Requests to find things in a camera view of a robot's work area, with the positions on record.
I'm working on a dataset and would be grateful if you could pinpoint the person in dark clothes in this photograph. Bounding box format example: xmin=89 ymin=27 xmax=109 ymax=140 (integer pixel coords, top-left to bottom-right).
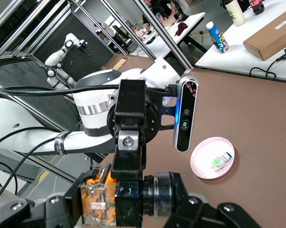
xmin=141 ymin=0 xmax=181 ymax=30

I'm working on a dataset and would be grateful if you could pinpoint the cream thermos bottle green print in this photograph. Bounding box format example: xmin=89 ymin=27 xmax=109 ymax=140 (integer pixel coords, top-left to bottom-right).
xmin=222 ymin=0 xmax=247 ymax=27

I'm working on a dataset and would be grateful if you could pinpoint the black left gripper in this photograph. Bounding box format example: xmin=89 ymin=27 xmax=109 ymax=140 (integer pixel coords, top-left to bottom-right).
xmin=110 ymin=79 xmax=148 ymax=181

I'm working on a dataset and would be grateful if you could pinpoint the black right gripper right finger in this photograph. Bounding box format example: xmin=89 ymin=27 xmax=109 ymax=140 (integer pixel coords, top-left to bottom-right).
xmin=164 ymin=172 xmax=262 ymax=228

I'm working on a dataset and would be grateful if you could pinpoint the green white switch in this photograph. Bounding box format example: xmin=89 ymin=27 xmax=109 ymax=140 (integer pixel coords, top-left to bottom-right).
xmin=211 ymin=151 xmax=234 ymax=173

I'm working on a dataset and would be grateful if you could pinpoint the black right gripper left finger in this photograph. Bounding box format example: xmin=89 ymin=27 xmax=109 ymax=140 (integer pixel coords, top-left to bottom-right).
xmin=0 ymin=172 xmax=86 ymax=228

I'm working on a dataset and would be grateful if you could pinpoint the brown cardboard box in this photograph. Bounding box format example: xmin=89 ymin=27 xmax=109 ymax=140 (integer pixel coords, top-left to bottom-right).
xmin=242 ymin=5 xmax=286 ymax=61

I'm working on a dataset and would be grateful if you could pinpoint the white blue drink bottle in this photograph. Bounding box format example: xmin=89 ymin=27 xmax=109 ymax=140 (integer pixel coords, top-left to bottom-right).
xmin=205 ymin=20 xmax=230 ymax=54

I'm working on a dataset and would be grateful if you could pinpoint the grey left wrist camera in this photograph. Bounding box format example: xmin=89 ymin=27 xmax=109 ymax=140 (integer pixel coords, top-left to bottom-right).
xmin=173 ymin=74 xmax=200 ymax=153

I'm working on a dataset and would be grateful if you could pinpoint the pink plate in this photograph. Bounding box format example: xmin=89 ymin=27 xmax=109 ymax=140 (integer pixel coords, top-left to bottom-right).
xmin=189 ymin=136 xmax=236 ymax=180

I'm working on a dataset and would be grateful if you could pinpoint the thin black cable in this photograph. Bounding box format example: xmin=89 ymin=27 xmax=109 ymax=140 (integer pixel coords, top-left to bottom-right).
xmin=0 ymin=120 xmax=83 ymax=198

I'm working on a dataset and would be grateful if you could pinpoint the aluminium cell frame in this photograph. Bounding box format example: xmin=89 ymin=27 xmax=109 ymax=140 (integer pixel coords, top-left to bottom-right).
xmin=0 ymin=0 xmax=193 ymax=183

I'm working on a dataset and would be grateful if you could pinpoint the dark soda bottle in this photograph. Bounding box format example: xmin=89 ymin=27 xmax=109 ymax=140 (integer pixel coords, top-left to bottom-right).
xmin=248 ymin=0 xmax=267 ymax=16

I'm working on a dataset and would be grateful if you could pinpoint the white background table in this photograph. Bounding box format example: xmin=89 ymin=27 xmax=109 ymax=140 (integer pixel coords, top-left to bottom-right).
xmin=137 ymin=11 xmax=206 ymax=60

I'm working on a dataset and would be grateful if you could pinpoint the small wooden board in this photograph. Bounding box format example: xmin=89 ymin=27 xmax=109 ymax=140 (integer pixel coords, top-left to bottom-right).
xmin=111 ymin=57 xmax=127 ymax=71

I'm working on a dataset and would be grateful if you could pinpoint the large white table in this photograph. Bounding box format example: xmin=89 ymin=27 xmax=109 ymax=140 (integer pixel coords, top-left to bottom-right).
xmin=194 ymin=0 xmax=286 ymax=84

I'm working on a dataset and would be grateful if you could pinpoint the dark red cloth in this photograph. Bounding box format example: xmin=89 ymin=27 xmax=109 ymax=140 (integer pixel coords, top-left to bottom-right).
xmin=175 ymin=21 xmax=189 ymax=37

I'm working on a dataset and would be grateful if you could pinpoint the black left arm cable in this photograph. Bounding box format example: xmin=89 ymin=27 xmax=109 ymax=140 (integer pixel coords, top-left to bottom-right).
xmin=0 ymin=84 xmax=179 ymax=97

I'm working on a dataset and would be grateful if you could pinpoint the orange black push-button switch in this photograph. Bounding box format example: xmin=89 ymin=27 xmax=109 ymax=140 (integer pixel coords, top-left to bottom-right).
xmin=81 ymin=163 xmax=174 ymax=228

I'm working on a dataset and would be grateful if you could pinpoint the black labelled cable strap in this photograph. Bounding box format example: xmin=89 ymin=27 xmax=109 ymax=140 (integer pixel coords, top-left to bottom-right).
xmin=54 ymin=133 xmax=65 ymax=155

